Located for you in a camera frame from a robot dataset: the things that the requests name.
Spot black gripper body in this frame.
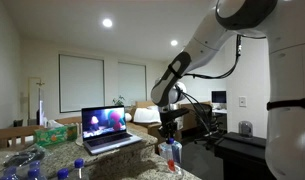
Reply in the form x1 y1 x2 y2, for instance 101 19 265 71
158 116 177 136

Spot blue-capped water bottle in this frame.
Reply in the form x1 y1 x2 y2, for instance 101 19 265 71
158 138 182 175
71 158 89 180
56 168 69 180

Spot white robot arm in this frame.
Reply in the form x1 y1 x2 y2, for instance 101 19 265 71
151 0 305 180

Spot beige sofa with pillow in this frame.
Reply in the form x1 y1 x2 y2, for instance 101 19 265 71
127 101 161 136

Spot black office chair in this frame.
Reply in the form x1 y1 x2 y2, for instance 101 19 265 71
192 103 226 150

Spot silver open laptop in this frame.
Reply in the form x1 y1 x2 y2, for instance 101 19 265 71
81 105 141 155

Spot black cabinet with speaker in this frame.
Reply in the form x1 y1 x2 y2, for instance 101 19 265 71
214 121 276 180

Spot white window blinds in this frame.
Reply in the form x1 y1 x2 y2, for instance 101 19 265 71
59 54 105 113

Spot green tissue box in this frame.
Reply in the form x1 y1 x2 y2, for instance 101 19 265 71
34 125 78 147

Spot background monitor screen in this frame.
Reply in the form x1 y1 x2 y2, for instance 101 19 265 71
36 97 44 126

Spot shrink-wrapped water bottle pack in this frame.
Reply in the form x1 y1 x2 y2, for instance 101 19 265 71
0 160 48 180

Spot black charger in bag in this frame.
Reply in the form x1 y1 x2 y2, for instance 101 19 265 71
4 149 45 167

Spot wooden chair back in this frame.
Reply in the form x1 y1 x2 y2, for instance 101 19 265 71
0 125 43 149

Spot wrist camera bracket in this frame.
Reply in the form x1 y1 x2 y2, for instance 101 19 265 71
160 108 189 120

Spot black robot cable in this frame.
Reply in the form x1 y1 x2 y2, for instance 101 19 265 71
175 34 243 141

